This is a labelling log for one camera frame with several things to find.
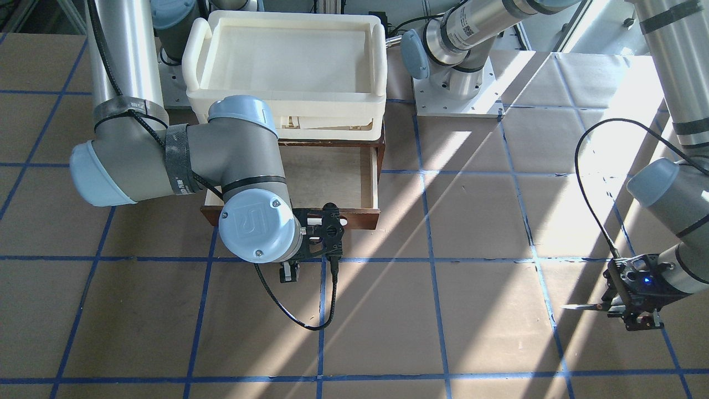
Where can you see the white plastic tray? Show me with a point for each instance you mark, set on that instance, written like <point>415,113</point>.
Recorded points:
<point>324,76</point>

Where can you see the wooden drawer with white handle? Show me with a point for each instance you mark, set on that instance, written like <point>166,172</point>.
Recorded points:
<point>346,176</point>

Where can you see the grey orange scissors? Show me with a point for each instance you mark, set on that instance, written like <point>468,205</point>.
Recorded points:
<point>589,307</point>

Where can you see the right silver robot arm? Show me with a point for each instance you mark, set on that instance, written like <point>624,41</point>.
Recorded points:
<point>137,155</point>

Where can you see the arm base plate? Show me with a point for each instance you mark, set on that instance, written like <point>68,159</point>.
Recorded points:
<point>453,93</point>

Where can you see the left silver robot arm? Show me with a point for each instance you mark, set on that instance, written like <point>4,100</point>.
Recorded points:
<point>450,52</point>

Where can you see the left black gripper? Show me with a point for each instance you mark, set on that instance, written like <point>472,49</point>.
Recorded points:
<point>637,316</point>

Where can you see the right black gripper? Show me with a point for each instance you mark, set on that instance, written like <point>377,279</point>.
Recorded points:
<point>288,272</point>

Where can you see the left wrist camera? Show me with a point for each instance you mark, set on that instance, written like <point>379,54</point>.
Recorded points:
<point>627,291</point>

